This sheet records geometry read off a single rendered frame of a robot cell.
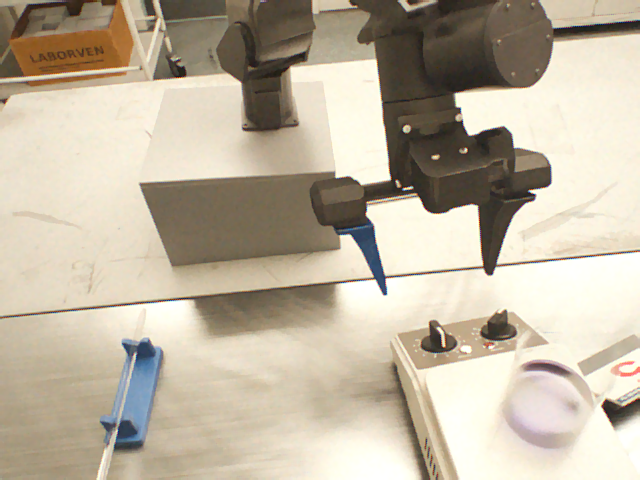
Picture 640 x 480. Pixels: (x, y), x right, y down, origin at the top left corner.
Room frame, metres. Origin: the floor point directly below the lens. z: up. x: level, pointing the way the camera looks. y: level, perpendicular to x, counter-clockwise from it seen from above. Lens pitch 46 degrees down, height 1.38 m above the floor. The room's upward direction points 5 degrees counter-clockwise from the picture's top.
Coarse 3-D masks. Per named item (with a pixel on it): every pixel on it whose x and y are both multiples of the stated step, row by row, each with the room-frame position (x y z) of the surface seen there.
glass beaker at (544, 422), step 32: (544, 320) 0.22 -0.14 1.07; (576, 320) 0.21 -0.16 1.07; (544, 352) 0.21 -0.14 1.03; (576, 352) 0.21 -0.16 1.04; (608, 352) 0.19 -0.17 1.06; (512, 384) 0.19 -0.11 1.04; (608, 384) 0.17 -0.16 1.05; (512, 416) 0.18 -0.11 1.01; (544, 416) 0.16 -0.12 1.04; (576, 416) 0.16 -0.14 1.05; (544, 448) 0.16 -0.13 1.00
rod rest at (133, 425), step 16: (128, 352) 0.32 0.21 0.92; (144, 352) 0.32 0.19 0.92; (160, 352) 0.32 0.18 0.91; (144, 368) 0.30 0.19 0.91; (144, 384) 0.28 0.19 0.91; (128, 400) 0.27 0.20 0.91; (144, 400) 0.27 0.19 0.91; (112, 416) 0.25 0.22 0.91; (128, 416) 0.24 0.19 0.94; (144, 416) 0.25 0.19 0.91; (128, 432) 0.24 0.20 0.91; (144, 432) 0.24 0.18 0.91
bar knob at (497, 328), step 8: (496, 312) 0.30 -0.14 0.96; (504, 312) 0.30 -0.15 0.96; (488, 320) 0.29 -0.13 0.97; (496, 320) 0.29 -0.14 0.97; (504, 320) 0.29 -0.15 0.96; (488, 328) 0.28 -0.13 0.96; (496, 328) 0.28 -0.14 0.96; (504, 328) 0.29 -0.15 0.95; (512, 328) 0.29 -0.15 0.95; (488, 336) 0.28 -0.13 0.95; (496, 336) 0.28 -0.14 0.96; (504, 336) 0.27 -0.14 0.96; (512, 336) 0.28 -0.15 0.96
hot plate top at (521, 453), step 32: (512, 352) 0.24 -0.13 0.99; (448, 384) 0.22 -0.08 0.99; (480, 384) 0.21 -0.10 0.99; (448, 416) 0.19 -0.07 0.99; (480, 416) 0.19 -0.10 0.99; (448, 448) 0.17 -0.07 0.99; (480, 448) 0.16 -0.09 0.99; (512, 448) 0.16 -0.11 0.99; (576, 448) 0.16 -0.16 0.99; (608, 448) 0.16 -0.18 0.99
